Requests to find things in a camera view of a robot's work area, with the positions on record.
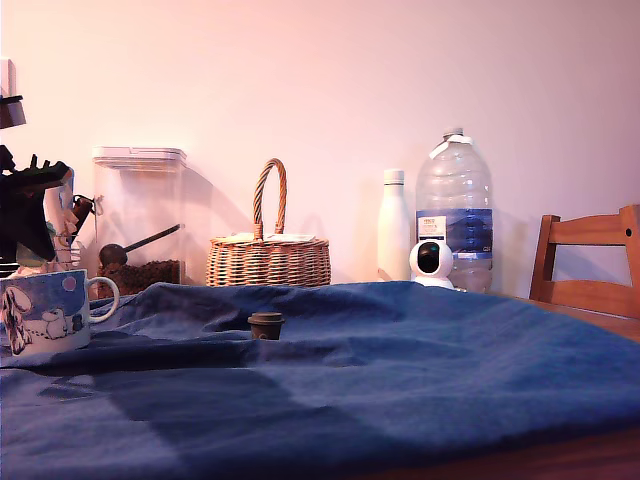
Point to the brown coffee capsule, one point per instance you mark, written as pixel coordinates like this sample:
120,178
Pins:
266,327

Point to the dark coffee scoop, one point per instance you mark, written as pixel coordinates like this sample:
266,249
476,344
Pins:
114,255

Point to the coffee beans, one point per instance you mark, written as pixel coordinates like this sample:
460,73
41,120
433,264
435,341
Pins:
154,275

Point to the blue patterned utensil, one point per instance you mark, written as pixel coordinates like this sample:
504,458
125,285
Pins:
69,192

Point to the dark brown utensil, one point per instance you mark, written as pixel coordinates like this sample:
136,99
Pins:
81,212

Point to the blue white cartoon mug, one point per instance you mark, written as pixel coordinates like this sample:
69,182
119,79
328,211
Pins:
45,310

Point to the clear container with white lid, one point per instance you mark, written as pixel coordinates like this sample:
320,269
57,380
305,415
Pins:
139,200

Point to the blue cloth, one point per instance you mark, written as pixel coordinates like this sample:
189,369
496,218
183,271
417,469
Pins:
350,390

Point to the white insulated bottle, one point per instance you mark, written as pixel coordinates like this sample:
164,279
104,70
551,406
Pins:
394,225

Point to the large clear water bottle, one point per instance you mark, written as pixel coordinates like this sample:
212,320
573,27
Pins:
454,190

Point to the wooden chair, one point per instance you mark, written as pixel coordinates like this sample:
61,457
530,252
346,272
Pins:
584,232

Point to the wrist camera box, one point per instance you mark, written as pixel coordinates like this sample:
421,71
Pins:
12,115

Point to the white wall plate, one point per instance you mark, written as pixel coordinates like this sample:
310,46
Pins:
7,75

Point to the small white round camera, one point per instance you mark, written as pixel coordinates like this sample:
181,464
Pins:
430,280

